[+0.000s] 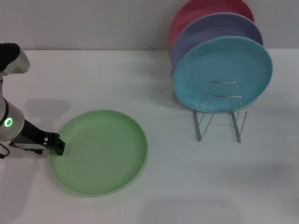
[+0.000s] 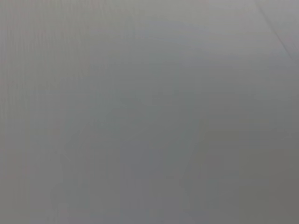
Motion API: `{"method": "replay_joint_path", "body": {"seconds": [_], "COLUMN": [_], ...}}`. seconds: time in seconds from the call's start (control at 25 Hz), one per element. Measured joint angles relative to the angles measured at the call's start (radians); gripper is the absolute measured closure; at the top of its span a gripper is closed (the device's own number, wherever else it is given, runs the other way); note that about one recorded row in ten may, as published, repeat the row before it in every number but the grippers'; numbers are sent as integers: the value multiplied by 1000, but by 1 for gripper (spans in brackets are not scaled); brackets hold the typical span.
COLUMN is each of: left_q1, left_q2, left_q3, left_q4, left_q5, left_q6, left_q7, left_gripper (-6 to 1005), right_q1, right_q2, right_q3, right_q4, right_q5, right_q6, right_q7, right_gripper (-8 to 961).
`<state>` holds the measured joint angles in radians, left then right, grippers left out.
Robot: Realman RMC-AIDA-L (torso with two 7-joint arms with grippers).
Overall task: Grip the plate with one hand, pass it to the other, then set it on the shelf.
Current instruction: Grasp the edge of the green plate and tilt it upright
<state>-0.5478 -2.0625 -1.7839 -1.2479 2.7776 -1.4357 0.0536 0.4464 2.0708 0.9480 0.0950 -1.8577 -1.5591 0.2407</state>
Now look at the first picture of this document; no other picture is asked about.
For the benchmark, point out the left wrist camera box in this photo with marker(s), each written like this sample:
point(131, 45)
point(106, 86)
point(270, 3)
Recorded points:
point(25, 147)

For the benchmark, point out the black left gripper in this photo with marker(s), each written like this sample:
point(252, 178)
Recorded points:
point(32, 135)

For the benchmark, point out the turquoise blue plate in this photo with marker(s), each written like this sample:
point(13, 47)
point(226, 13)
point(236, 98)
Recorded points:
point(210, 65)

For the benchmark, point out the green plate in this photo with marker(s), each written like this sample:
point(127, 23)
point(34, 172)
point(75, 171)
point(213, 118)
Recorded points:
point(102, 154)

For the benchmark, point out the red plate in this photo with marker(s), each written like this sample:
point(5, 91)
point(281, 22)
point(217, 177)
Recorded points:
point(187, 18)

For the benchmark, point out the purple plate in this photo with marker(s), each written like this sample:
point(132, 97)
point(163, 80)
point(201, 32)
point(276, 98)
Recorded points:
point(210, 30)

